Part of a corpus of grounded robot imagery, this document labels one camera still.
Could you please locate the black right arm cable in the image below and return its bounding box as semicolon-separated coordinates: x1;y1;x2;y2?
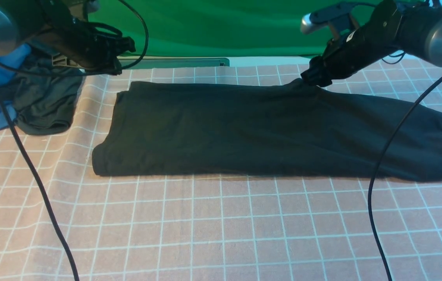
367;64;442;281

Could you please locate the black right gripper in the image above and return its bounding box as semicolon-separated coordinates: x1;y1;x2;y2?
301;27;397;87

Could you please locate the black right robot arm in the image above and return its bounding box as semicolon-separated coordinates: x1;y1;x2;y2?
301;0;442;87

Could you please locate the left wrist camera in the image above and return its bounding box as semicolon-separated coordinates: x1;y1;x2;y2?
64;0;101;14

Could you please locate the pink checkered tablecloth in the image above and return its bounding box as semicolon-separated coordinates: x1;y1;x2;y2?
0;59;442;281

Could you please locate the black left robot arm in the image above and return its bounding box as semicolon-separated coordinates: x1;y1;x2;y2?
0;0;136;75

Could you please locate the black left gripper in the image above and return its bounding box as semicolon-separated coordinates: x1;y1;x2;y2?
36;18;136;75

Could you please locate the green backdrop cloth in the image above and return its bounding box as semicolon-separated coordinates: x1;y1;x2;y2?
86;0;385;59

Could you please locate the dark gray crumpled garment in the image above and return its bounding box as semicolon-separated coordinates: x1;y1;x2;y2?
0;45;82;135

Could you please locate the dark gray long-sleeve shirt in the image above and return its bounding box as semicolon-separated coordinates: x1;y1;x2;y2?
91;78;442;183

